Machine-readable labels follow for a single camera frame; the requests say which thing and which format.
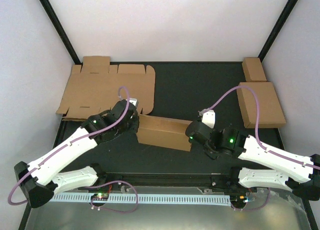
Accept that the left black frame post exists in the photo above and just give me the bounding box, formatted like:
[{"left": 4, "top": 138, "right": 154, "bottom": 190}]
[{"left": 39, "top": 0, "right": 82, "bottom": 65}]

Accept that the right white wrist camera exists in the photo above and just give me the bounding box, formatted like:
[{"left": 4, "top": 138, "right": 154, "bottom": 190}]
[{"left": 199, "top": 109, "right": 216, "bottom": 129}]

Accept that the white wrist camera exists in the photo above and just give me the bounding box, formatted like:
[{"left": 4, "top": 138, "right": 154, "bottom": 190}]
[
  {"left": 129, "top": 98, "right": 139, "bottom": 109},
  {"left": 199, "top": 109, "right": 216, "bottom": 129}
]

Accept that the large folded cardboard box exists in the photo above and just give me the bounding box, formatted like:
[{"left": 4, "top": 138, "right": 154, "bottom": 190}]
[{"left": 236, "top": 82, "right": 286, "bottom": 129}]

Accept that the white slotted cable duct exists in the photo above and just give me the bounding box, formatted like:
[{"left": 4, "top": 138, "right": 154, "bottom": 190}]
[{"left": 51, "top": 192, "right": 231, "bottom": 207}]

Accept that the black frame post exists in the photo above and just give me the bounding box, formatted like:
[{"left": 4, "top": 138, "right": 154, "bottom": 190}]
[
  {"left": 258, "top": 0, "right": 299, "bottom": 62},
  {"left": 39, "top": 0, "right": 82, "bottom": 65}
]

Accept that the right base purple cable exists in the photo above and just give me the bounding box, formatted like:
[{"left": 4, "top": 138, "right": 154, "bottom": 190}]
[{"left": 230, "top": 187, "right": 271, "bottom": 212}]

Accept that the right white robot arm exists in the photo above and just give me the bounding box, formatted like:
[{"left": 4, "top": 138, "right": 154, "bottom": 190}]
[{"left": 185, "top": 121, "right": 320, "bottom": 201}]

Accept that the right black frame post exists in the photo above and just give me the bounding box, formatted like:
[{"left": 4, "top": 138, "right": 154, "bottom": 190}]
[{"left": 258, "top": 0, "right": 299, "bottom": 62}]

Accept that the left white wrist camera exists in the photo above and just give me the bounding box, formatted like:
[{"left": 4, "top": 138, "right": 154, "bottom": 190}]
[{"left": 129, "top": 98, "right": 139, "bottom": 109}]

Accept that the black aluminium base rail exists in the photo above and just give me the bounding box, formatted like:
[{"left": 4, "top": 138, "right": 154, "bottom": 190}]
[{"left": 98, "top": 173, "right": 241, "bottom": 191}]

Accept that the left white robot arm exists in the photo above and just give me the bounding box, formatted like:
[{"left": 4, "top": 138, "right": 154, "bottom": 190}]
[{"left": 14, "top": 98, "right": 139, "bottom": 208}]

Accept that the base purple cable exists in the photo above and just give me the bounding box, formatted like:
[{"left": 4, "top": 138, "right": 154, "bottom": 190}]
[
  {"left": 89, "top": 180, "right": 139, "bottom": 214},
  {"left": 230, "top": 187, "right": 271, "bottom": 212}
]

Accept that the flat cardboard blank stack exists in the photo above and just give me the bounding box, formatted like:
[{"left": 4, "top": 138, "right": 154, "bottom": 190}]
[{"left": 56, "top": 56, "right": 156, "bottom": 121}]

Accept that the small folded cardboard box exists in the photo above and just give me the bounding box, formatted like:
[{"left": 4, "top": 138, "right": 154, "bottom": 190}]
[{"left": 242, "top": 57, "right": 267, "bottom": 82}]

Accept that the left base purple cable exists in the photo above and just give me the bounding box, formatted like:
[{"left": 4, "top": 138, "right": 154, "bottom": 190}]
[{"left": 89, "top": 180, "right": 139, "bottom": 214}]

